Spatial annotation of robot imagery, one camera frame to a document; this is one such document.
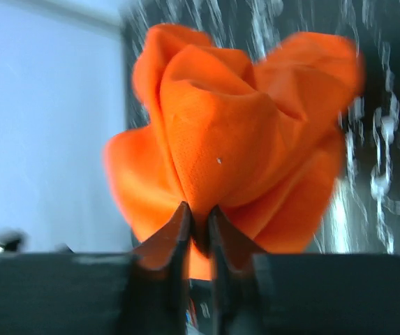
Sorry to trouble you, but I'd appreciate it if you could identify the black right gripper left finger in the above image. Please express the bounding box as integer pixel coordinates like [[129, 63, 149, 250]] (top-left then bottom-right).
[[129, 202, 193, 334]]

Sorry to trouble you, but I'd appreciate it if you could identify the orange t shirt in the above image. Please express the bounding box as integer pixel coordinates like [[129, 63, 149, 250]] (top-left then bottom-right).
[[105, 24, 364, 280]]

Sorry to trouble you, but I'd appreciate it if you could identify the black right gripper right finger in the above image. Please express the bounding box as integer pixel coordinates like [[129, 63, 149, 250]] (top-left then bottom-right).
[[207, 206, 268, 334]]

